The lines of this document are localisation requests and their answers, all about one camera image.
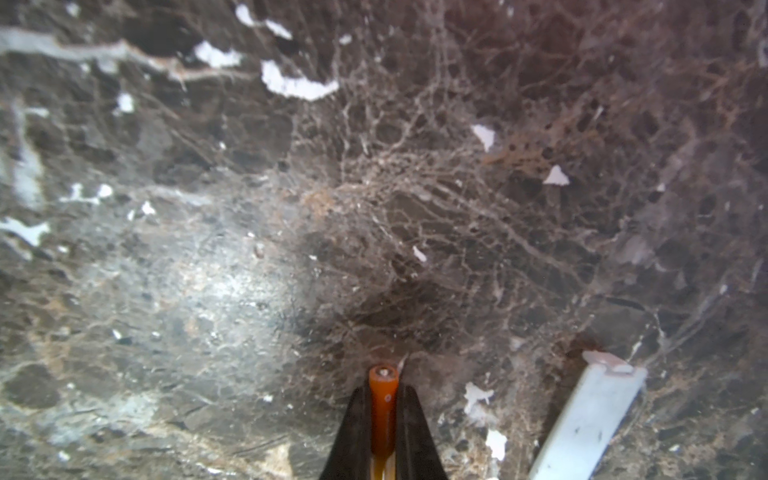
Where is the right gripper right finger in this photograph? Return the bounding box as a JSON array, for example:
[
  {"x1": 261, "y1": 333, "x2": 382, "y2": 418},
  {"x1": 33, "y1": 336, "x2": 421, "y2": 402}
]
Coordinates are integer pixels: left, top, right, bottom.
[{"x1": 395, "y1": 384, "x2": 448, "y2": 480}]

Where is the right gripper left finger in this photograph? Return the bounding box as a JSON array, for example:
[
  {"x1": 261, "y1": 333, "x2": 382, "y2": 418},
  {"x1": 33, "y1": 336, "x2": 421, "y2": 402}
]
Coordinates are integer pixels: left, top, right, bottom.
[{"x1": 319, "y1": 383, "x2": 372, "y2": 480}]

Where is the orange battery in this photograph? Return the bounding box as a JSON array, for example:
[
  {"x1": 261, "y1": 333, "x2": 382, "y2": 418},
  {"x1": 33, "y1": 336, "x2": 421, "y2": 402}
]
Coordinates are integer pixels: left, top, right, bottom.
[{"x1": 368, "y1": 364, "x2": 399, "y2": 480}]

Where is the white battery cover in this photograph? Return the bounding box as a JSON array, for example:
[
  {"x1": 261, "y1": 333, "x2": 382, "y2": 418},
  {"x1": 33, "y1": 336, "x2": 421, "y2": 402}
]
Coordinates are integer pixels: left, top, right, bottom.
[{"x1": 529, "y1": 351, "x2": 648, "y2": 480}]

